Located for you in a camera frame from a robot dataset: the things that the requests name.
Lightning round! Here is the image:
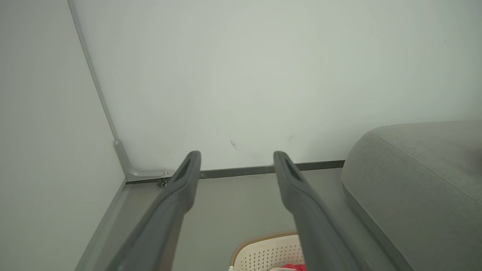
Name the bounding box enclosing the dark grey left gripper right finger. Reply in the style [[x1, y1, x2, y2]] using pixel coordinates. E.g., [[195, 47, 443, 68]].
[[273, 151, 371, 271]]

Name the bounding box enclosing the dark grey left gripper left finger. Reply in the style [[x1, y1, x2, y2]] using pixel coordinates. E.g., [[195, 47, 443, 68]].
[[107, 151, 201, 271]]

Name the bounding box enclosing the grey fabric sofa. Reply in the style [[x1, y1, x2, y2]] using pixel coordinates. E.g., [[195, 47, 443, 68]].
[[341, 120, 482, 271]]

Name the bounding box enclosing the cream perforated laundry basket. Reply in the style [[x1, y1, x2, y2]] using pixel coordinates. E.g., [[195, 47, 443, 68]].
[[229, 230, 307, 271]]

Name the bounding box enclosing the black baseboard strip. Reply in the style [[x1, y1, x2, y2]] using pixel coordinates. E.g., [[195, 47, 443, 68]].
[[126, 160, 345, 185]]

